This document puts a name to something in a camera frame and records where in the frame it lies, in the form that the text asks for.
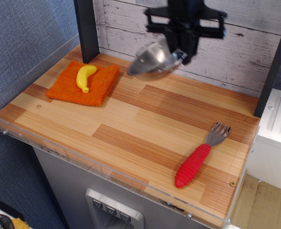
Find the white ridged side unit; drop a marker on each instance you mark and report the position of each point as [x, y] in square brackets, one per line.
[264, 162]

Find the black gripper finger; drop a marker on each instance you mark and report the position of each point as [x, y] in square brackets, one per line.
[188, 45]
[172, 35]

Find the dark right vertical post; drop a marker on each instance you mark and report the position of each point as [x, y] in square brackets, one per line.
[269, 83]

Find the dark left vertical post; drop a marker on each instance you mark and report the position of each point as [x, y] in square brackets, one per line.
[85, 17]

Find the silver dispenser button panel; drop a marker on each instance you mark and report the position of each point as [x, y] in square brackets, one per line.
[111, 211]

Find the red handled metal spatula fork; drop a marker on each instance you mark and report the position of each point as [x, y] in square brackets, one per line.
[190, 167]

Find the dark vertical post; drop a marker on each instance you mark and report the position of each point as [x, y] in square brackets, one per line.
[269, 83]
[85, 17]

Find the orange knitted cloth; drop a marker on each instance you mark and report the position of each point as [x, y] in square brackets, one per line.
[99, 84]

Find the silver metal bowl with handles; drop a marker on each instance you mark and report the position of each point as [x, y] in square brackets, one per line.
[155, 61]

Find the silver toy fridge cabinet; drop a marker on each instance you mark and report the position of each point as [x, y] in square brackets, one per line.
[70, 183]

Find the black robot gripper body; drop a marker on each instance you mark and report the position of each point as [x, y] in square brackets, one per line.
[185, 15]

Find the clear acrylic table guard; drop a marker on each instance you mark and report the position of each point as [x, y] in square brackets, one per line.
[144, 131]

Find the yellow toy banana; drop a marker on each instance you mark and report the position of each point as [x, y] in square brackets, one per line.
[82, 77]

